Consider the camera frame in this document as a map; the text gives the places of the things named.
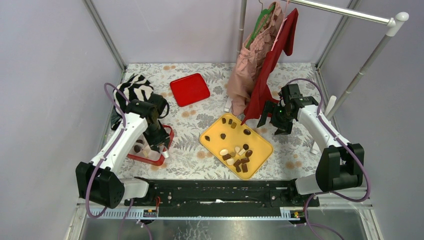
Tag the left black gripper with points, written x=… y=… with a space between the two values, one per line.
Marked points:
x=163 y=137

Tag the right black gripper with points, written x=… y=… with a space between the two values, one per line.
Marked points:
x=283 y=128

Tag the red box with liner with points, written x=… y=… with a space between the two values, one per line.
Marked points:
x=141 y=152

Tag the red box lid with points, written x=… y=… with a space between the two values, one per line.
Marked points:
x=189 y=89

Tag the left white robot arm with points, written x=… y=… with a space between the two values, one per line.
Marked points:
x=97 y=180

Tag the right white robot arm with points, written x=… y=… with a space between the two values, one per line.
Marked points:
x=341 y=163

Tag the dark oval chocolate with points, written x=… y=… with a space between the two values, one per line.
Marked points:
x=247 y=132

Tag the red hanging garment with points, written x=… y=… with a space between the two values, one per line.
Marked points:
x=261 y=92

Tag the pink hanging garment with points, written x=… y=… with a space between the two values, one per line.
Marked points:
x=250 y=62

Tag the zebra striped cloth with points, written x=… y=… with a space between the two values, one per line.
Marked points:
x=137 y=87

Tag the yellow tray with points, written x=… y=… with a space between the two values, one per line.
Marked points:
x=243 y=154

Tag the green hanger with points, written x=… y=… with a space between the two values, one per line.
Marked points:
x=260 y=23

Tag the metal clothes rack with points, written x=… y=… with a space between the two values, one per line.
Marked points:
x=383 y=110

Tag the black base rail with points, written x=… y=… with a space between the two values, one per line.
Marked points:
x=224 y=198

